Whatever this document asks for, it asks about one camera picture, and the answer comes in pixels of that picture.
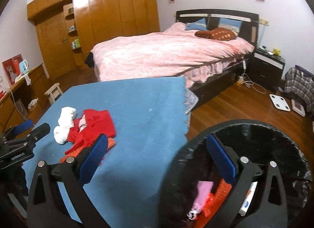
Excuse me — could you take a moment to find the white blue cardboard box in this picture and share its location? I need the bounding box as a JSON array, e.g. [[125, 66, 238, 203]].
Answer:
[[238, 181, 258, 216]]

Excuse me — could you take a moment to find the white tissue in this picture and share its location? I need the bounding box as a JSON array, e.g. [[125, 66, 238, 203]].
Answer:
[[53, 106, 76, 145]]

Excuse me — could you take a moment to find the red cloth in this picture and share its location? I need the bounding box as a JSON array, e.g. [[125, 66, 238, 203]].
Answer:
[[65, 109, 117, 157]]

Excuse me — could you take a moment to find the orange bubble wrap sheet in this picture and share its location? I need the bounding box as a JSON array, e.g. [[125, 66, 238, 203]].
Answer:
[[194, 179, 232, 228]]

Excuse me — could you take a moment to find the black lined trash bin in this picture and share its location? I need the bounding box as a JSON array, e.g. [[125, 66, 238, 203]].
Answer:
[[158, 119, 313, 227]]

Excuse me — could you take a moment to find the wooden side cabinet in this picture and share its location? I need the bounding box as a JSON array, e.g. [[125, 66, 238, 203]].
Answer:
[[1, 64, 51, 132]]

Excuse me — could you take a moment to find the small wooden stool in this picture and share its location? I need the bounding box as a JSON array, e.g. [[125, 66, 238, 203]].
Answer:
[[44, 83, 63, 105]]

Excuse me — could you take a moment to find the red poster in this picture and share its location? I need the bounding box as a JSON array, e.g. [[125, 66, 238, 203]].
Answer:
[[2, 54, 23, 86]]

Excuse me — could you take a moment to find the blue electric kettle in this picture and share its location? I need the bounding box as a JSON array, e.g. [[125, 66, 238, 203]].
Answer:
[[19, 59, 29, 74]]

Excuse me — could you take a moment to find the blue table cloth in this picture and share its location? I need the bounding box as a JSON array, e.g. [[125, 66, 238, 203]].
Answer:
[[23, 77, 187, 227]]

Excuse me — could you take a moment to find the white bathroom scale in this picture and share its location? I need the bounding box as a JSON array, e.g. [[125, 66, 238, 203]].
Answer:
[[269, 94, 291, 112]]

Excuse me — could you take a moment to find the wooden wardrobe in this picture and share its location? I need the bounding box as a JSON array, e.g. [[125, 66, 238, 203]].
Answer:
[[27, 0, 160, 79]]

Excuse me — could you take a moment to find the black white nightstand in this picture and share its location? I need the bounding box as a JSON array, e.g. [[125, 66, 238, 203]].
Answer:
[[248, 48, 285, 93]]

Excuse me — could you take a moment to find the yellow plush toy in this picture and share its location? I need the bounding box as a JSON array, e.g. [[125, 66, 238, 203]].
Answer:
[[272, 48, 281, 57]]

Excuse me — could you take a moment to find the pink quilt bed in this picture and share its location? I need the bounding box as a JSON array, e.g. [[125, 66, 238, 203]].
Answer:
[[91, 22, 254, 88]]

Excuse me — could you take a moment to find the brown dotted pillow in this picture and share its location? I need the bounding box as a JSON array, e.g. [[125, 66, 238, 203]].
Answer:
[[195, 28, 238, 41]]

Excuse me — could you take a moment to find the black bed headboard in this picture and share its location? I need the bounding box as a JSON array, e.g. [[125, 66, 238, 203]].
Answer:
[[176, 9, 259, 47]]

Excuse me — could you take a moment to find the right blue pillow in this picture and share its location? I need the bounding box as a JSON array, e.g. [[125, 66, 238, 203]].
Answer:
[[218, 18, 242, 34]]

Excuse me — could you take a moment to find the blue pillow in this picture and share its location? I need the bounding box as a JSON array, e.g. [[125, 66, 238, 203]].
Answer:
[[185, 18, 207, 31], [218, 18, 242, 34]]

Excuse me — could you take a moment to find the left blue pillow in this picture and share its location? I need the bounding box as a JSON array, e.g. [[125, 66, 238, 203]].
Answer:
[[185, 18, 207, 31]]

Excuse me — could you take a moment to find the white charger cable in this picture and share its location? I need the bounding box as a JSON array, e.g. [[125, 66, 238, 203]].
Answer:
[[236, 59, 267, 94]]

